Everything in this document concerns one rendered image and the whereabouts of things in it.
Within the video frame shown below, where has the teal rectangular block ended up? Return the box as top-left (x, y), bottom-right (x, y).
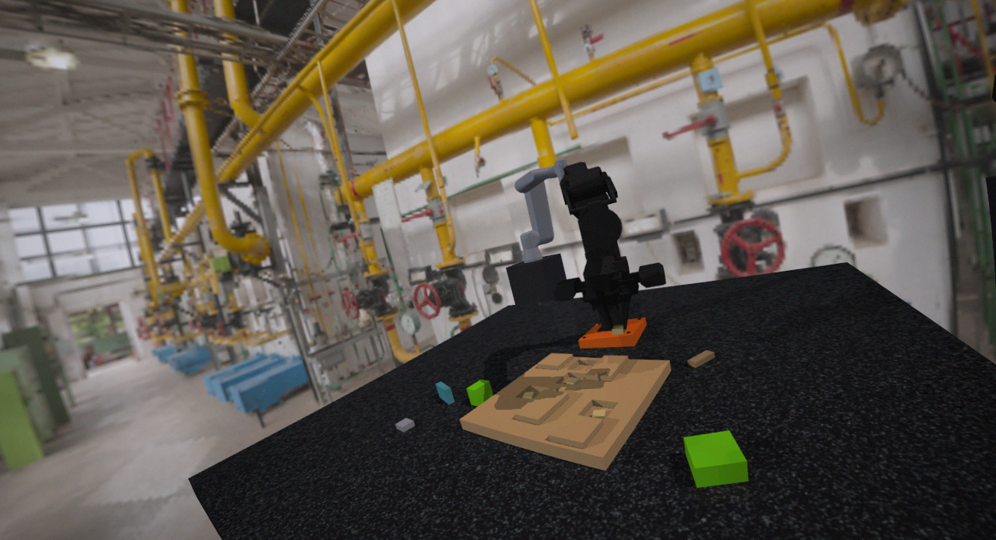
top-left (436, 381), bottom-right (454, 405)

